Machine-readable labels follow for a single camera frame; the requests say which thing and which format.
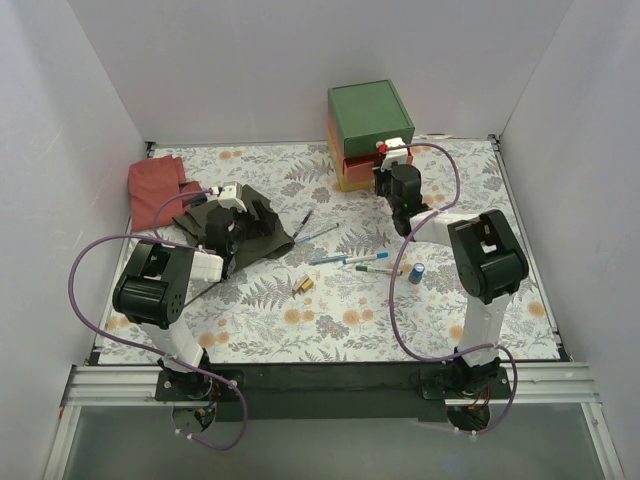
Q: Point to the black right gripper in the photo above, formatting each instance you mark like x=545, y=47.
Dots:
x=382, y=177

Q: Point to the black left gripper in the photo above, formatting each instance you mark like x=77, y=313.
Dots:
x=251, y=220

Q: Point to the blue long nib marker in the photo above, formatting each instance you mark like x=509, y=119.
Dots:
x=317, y=233

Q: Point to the red drawer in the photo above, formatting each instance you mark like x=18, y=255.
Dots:
x=359, y=169

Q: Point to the yellow bottom drawer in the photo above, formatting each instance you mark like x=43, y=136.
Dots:
x=356, y=186

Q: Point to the tan eraser block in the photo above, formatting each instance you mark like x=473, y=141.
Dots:
x=304, y=284

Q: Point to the green red yellow drawer box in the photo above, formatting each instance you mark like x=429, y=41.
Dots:
x=360, y=115

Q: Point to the small blue cylinder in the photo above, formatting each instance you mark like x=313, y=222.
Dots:
x=416, y=274

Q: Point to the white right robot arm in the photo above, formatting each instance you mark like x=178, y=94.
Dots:
x=489, y=261

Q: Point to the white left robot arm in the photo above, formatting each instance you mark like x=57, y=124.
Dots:
x=151, y=291

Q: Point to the purple pen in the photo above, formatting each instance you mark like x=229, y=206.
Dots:
x=302, y=224

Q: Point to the light blue pen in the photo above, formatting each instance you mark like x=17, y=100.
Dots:
x=329, y=259

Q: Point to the white marker blue cap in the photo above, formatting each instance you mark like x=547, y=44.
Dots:
x=365, y=258

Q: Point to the dark green cloth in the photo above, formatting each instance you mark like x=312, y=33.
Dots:
x=253, y=249

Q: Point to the thin dark stick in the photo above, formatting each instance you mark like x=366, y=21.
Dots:
x=200, y=294

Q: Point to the white marker green cap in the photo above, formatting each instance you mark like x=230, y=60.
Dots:
x=379, y=270

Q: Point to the floral table mat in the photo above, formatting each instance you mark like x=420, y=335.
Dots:
x=347, y=315

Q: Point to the red cloth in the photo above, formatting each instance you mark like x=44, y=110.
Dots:
x=153, y=181

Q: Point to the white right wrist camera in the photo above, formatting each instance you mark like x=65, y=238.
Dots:
x=394, y=151

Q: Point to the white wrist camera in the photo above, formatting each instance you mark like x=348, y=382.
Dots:
x=229, y=196
x=394, y=151

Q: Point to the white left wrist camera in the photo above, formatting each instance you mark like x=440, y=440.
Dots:
x=229, y=196

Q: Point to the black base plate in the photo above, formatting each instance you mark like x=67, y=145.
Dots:
x=318, y=391

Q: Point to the aluminium front rail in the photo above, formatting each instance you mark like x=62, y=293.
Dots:
x=538, y=383

